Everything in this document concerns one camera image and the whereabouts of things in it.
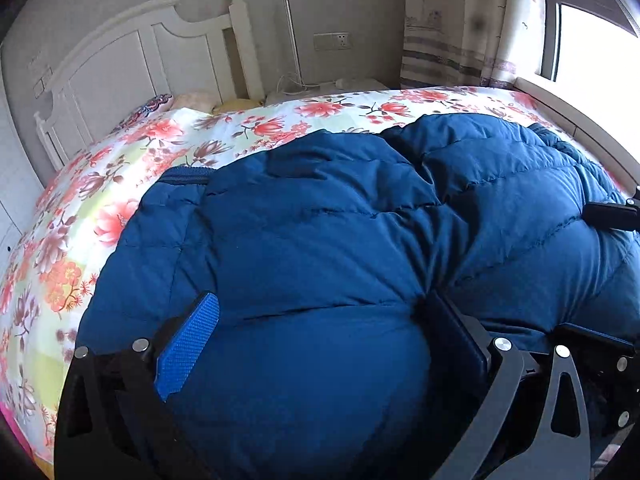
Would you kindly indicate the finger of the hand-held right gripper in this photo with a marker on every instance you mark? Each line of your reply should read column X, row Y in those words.
column 607, row 215
column 595, row 342

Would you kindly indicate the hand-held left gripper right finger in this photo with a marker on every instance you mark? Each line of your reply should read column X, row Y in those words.
column 465, row 340

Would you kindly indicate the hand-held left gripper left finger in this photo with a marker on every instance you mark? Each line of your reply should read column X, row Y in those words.
column 192, row 340

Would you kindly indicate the blue down jacket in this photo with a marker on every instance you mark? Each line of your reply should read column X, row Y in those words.
column 325, row 240

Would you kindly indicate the floral bed sheet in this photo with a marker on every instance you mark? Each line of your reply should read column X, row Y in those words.
column 150, row 150

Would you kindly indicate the dark framed window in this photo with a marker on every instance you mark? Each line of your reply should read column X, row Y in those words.
column 550, row 20

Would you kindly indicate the white wardrobe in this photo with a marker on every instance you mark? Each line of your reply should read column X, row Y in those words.
column 15, row 185

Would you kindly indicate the blue red patterned pillow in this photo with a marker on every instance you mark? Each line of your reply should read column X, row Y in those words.
column 152, row 105

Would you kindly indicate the yellow pillow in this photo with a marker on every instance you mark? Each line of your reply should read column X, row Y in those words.
column 236, row 105

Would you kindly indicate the beige pillow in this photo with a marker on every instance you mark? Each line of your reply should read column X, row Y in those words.
column 195, row 100

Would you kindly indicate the patterned beige curtain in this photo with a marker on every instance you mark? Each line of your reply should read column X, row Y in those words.
column 440, row 20

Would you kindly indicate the white bedside table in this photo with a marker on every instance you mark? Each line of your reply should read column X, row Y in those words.
column 360, row 85

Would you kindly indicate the white bed headboard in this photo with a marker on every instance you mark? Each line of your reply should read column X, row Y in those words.
column 115, row 60

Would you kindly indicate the slim white lamp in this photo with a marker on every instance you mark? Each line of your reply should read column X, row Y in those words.
column 291, row 35

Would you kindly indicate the wall socket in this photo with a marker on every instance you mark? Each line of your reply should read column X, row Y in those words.
column 331, row 41

